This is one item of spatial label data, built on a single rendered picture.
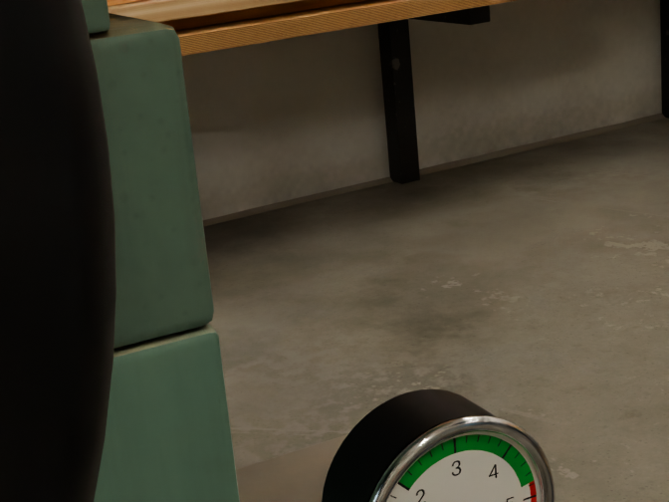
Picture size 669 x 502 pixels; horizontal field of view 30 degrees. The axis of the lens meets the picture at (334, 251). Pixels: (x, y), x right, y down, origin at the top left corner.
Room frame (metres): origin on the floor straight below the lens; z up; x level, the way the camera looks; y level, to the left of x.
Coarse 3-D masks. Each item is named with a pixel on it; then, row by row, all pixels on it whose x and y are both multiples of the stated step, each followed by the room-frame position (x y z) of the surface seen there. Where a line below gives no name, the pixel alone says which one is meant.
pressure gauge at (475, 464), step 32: (384, 416) 0.32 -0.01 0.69; (416, 416) 0.32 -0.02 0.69; (448, 416) 0.31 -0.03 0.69; (480, 416) 0.31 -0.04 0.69; (352, 448) 0.32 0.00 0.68; (384, 448) 0.31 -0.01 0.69; (416, 448) 0.30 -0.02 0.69; (448, 448) 0.31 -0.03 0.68; (480, 448) 0.31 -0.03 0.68; (512, 448) 0.32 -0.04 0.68; (352, 480) 0.31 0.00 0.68; (384, 480) 0.30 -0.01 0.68; (416, 480) 0.30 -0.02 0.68; (448, 480) 0.31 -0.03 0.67; (480, 480) 0.31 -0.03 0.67; (512, 480) 0.32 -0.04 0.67; (544, 480) 0.32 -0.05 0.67
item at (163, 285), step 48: (96, 48) 0.34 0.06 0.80; (144, 48) 0.34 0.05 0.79; (144, 96) 0.34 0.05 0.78; (144, 144) 0.34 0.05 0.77; (192, 144) 0.35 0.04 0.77; (144, 192) 0.34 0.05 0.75; (192, 192) 0.35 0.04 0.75; (144, 240) 0.34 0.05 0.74; (192, 240) 0.35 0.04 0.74; (144, 288) 0.34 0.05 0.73; (192, 288) 0.34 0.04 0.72; (144, 336) 0.34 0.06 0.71
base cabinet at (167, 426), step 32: (128, 352) 0.34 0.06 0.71; (160, 352) 0.34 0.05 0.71; (192, 352) 0.34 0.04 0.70; (128, 384) 0.33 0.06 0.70; (160, 384) 0.34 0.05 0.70; (192, 384) 0.34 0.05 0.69; (224, 384) 0.35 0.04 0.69; (128, 416) 0.33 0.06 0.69; (160, 416) 0.34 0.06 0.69; (192, 416) 0.34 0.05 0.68; (224, 416) 0.35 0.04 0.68; (128, 448) 0.33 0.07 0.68; (160, 448) 0.34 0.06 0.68; (192, 448) 0.34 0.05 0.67; (224, 448) 0.35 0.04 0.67; (128, 480) 0.33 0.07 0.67; (160, 480) 0.34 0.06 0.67; (192, 480) 0.34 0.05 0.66; (224, 480) 0.35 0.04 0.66
